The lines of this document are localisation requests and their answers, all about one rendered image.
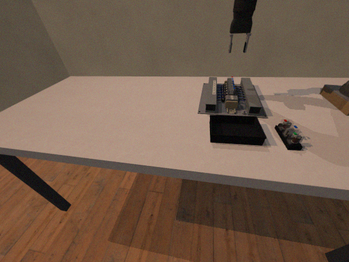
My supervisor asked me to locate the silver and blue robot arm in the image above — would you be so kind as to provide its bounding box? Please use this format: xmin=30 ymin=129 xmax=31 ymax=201
xmin=339 ymin=80 xmax=349 ymax=97

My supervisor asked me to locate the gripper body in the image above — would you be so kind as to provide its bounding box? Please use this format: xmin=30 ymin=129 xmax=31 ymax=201
xmin=230 ymin=0 xmax=257 ymax=33

